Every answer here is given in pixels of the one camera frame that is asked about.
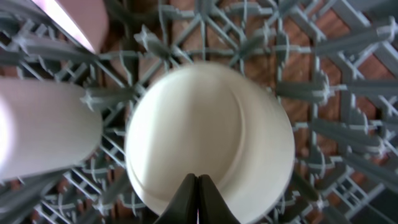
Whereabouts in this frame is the white bowl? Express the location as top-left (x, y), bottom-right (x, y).
top-left (124, 62), bottom-right (295, 223)

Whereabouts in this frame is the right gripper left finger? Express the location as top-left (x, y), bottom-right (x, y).
top-left (154, 174), bottom-right (198, 224)

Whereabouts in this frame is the white round plate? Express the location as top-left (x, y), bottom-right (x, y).
top-left (33, 0), bottom-right (109, 54)

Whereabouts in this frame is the grey dishwasher rack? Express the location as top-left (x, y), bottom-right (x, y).
top-left (1, 0), bottom-right (397, 223)

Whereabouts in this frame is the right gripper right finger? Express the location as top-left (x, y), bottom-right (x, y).
top-left (198, 175), bottom-right (240, 224)

